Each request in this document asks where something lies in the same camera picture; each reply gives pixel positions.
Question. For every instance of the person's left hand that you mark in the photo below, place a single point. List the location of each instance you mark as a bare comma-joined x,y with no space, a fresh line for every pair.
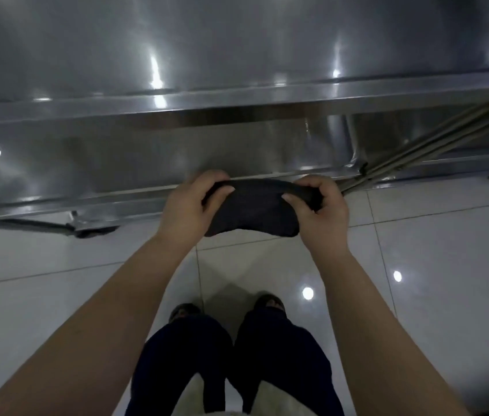
183,212

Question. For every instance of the person's left shoe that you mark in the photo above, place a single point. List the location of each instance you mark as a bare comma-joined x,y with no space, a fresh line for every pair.
183,311

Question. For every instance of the person's right forearm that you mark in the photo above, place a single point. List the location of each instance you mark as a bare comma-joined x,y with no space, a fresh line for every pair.
383,342

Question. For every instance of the black cloth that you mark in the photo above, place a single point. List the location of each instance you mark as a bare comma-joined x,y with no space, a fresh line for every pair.
255,210

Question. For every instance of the person's left forearm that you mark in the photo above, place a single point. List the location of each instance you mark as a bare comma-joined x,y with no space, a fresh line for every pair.
84,337

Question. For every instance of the person's right shoe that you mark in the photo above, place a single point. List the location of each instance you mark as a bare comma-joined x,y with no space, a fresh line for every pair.
271,303

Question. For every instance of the person's shoe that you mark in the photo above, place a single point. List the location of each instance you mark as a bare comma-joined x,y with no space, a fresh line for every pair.
271,303
183,311

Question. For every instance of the person's right hand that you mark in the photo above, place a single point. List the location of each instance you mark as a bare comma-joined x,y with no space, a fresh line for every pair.
326,220

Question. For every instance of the person's right thumb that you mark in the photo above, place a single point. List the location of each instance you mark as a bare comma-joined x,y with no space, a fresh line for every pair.
297,204

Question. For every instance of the stainless steel table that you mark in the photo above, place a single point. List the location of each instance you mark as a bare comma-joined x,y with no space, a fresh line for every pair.
227,82

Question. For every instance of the person's dark trousers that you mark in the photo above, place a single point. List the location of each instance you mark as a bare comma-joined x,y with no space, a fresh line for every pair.
231,363

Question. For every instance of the person's left thumb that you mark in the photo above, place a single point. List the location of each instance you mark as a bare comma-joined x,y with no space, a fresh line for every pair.
219,201

